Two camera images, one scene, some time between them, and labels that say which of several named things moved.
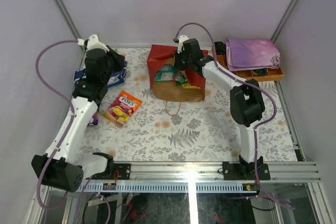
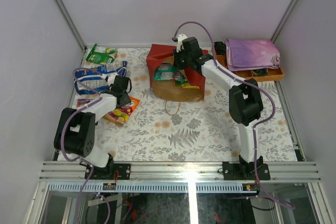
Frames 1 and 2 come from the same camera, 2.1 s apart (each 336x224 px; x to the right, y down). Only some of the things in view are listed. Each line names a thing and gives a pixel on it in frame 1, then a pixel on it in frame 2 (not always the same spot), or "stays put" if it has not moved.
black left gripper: (117, 60) → (125, 99)
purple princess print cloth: (250, 54) stays put
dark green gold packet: (261, 72) stays put
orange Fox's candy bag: (121, 110) stays put
